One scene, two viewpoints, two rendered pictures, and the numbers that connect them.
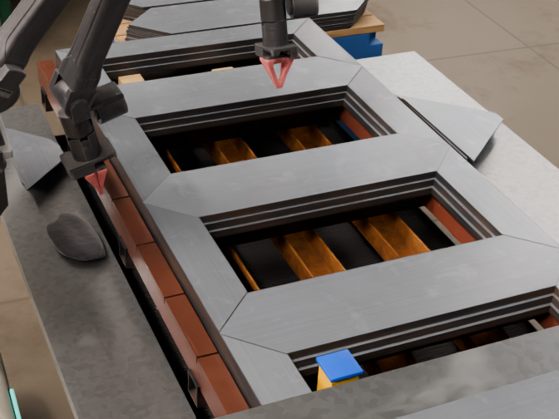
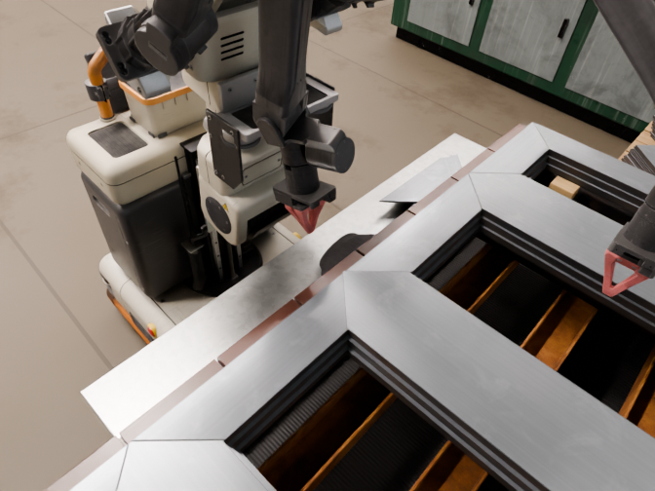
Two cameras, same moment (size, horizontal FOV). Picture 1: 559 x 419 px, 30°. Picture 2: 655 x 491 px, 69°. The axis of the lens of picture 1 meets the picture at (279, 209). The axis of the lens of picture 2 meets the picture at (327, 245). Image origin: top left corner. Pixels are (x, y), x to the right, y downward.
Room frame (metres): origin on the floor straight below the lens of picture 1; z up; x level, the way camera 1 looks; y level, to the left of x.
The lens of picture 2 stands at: (1.52, -0.24, 1.55)
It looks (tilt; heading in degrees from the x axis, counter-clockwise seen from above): 46 degrees down; 65
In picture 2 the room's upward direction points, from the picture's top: 5 degrees clockwise
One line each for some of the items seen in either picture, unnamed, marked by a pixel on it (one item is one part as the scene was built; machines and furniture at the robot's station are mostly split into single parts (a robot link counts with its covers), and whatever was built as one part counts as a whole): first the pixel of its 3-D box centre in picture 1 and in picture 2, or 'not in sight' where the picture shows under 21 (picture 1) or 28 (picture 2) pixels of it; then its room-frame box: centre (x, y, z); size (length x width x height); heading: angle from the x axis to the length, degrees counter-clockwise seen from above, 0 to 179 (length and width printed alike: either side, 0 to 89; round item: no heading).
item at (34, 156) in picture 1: (36, 152); (438, 185); (2.26, 0.62, 0.70); 0.39 x 0.12 x 0.04; 25
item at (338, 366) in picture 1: (338, 368); not in sight; (1.32, -0.12, 0.88); 0.06 x 0.06 x 0.02; 25
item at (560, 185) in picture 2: (131, 84); (562, 189); (2.48, 0.41, 0.79); 0.06 x 0.05 x 0.04; 115
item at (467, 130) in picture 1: (457, 120); not in sight; (2.43, -0.45, 0.77); 0.45 x 0.20 x 0.04; 25
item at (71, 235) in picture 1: (73, 237); (348, 255); (1.91, 0.46, 0.70); 0.20 x 0.10 x 0.03; 32
